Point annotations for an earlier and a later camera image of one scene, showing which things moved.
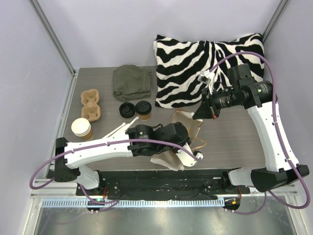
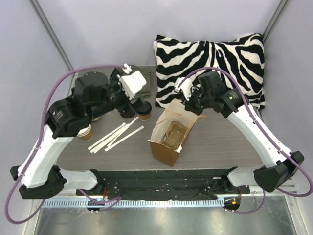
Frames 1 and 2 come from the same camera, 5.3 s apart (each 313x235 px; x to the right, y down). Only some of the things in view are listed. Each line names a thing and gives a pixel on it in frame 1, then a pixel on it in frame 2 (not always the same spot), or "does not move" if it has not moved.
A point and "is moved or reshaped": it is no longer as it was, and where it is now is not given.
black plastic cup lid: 143,107 does not move
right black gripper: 208,104 to 191,105
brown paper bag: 191,125 is moved or reshaped
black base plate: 157,184 does not move
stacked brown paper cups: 81,127 does not move
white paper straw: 122,124 does not move
